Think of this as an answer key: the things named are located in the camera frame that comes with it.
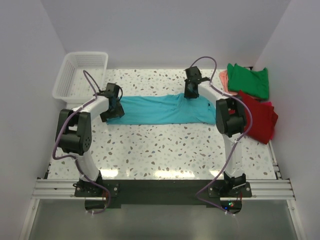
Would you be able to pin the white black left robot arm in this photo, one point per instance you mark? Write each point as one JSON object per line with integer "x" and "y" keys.
{"x": 74, "y": 130}

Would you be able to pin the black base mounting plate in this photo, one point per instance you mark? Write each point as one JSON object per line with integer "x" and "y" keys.
{"x": 113, "y": 194}

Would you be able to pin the white plastic basket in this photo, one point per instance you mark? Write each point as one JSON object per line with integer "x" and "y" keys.
{"x": 79, "y": 72}

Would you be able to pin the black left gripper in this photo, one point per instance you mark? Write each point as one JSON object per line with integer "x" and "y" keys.
{"x": 118, "y": 112}

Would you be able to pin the green folded t shirt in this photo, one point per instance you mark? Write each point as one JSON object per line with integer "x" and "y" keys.
{"x": 253, "y": 83}

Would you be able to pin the red folded t shirt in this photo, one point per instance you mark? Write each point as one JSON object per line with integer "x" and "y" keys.
{"x": 258, "y": 112}

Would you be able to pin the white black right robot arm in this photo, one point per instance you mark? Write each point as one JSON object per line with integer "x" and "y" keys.
{"x": 230, "y": 120}

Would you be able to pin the aluminium front rail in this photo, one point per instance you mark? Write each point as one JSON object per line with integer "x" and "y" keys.
{"x": 263, "y": 189}

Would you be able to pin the turquoise t shirt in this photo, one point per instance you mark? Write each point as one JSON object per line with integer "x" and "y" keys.
{"x": 165, "y": 110}

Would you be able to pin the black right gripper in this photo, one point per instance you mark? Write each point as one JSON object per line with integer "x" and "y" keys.
{"x": 187, "y": 94}

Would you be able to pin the pink folded t shirt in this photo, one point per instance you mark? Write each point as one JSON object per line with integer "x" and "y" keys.
{"x": 223, "y": 76}

